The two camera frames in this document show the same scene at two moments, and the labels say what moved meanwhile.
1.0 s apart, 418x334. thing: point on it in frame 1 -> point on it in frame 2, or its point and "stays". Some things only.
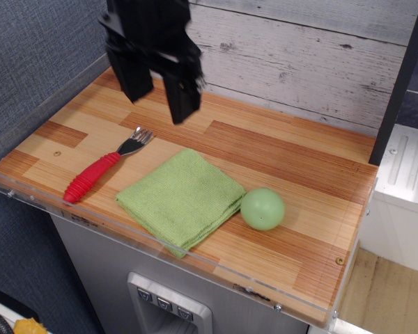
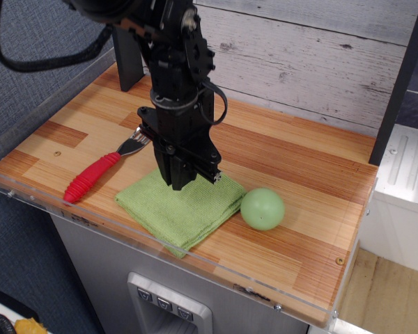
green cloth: [182, 200] stays
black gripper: [164, 28] -> [182, 122]
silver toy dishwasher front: [127, 289] stays
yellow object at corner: [28, 325] stays
